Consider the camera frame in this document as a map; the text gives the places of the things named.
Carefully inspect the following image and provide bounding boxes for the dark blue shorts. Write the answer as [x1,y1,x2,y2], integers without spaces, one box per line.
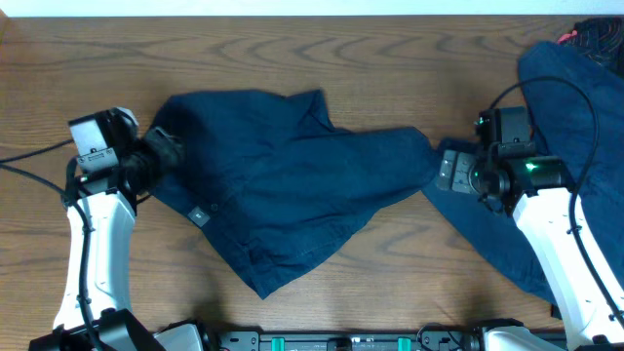
[153,90,439,297]

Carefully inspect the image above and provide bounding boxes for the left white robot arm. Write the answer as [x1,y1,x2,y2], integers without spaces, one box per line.
[28,127,184,350]

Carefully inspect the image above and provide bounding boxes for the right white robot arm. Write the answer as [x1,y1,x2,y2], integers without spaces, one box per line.
[437,150,623,350]

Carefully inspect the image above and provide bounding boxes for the dark blue clothes pile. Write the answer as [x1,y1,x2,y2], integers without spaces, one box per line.
[423,42,623,303]

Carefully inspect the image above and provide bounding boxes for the black patterned garment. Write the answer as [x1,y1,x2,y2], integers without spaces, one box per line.
[557,17,623,77]

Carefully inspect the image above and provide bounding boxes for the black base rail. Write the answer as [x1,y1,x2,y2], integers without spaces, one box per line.
[155,319,569,351]

